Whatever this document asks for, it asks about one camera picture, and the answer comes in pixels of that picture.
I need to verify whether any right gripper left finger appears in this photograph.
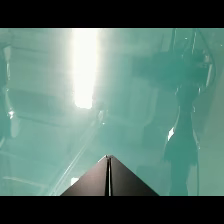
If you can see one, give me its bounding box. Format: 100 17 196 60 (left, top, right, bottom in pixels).
60 154 109 197

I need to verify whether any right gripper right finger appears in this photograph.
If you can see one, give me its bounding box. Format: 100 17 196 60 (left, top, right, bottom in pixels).
108 154 160 197

